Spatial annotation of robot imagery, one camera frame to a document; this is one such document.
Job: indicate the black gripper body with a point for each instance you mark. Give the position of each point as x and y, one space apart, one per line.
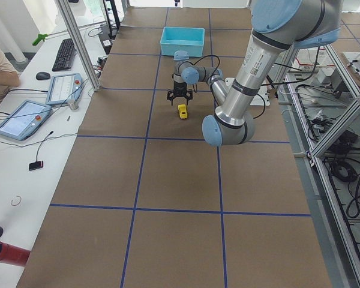
179 87

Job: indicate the yellow beetle toy car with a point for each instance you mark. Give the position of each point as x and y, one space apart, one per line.
182 109

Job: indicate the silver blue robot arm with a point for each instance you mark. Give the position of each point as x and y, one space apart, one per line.
277 26

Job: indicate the light blue plastic bin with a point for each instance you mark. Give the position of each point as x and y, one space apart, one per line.
190 40

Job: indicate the far blue teach pendant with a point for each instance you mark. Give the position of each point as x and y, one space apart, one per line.
63 88

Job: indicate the blue teach pendant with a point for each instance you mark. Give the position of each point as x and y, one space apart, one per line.
63 88
25 120

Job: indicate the black keyboard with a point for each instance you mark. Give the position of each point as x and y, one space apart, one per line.
65 56

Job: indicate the black computer mouse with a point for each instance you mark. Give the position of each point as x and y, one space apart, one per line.
42 75

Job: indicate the near blue teach pendant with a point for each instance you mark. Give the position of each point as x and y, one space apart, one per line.
25 120

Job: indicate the black phone on desk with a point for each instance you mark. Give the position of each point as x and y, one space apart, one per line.
35 165

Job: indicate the red cylinder bottle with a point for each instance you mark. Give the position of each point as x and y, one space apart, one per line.
13 255

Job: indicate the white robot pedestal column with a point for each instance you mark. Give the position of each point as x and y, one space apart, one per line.
260 99

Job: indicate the aluminium frame post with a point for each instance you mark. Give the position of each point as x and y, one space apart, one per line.
73 30

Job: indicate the green handled tool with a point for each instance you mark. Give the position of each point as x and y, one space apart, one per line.
40 37

